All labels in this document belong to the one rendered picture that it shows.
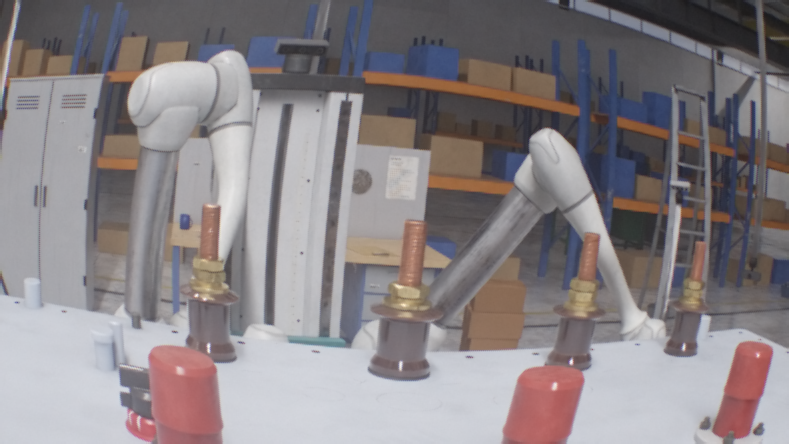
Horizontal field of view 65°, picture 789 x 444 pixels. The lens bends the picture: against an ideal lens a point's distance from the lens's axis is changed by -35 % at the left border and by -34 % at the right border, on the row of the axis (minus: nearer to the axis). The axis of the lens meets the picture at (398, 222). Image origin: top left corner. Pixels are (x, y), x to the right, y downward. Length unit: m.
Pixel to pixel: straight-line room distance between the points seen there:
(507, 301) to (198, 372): 5.37
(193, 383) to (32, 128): 5.15
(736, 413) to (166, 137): 1.20
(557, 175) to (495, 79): 7.57
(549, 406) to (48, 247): 5.23
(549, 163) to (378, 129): 7.20
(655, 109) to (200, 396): 9.99
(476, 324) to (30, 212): 3.57
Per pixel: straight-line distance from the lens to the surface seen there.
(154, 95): 1.54
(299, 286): 2.10
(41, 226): 5.75
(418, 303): 1.15
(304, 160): 2.06
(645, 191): 10.51
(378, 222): 6.04
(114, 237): 8.98
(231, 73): 1.66
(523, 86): 9.48
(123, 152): 8.83
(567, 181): 1.94
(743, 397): 0.92
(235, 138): 1.64
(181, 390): 0.65
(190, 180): 5.86
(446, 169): 9.29
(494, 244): 2.12
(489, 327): 5.97
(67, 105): 5.64
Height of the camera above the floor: 1.70
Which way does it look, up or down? 7 degrees down
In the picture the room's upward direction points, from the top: 6 degrees clockwise
